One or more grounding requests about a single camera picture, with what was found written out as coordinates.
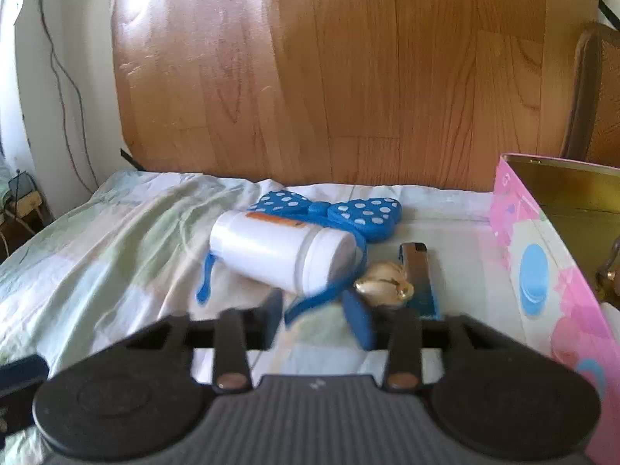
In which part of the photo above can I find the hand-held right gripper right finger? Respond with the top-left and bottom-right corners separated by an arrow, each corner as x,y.
341,289 -> 522,391

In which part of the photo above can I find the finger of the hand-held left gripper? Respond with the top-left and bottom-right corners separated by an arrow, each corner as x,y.
0,354 -> 50,401

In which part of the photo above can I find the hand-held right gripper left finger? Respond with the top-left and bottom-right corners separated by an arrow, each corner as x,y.
127,289 -> 284,393

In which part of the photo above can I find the gold bell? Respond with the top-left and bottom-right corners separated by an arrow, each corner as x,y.
353,260 -> 415,307

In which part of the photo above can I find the white plastic bottle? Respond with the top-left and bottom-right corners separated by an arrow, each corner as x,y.
208,210 -> 360,296

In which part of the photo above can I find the blue lighter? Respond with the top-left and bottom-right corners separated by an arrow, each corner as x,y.
398,243 -> 444,322

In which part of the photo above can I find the blue polka-dot bow headband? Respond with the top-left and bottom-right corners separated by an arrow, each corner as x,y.
196,190 -> 404,324

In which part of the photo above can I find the pink biscuit tin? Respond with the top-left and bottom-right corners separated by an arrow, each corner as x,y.
488,153 -> 620,465

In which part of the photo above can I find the pale green patterned bed sheet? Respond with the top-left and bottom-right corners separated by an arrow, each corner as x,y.
0,169 -> 507,465

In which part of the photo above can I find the grey power adapter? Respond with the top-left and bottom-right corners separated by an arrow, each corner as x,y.
7,171 -> 43,217

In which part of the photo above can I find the wood-pattern vinyl sheet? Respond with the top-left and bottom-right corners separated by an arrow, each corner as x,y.
110,0 -> 602,193

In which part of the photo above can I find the black wall cable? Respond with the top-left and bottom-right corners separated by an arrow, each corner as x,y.
35,0 -> 101,191

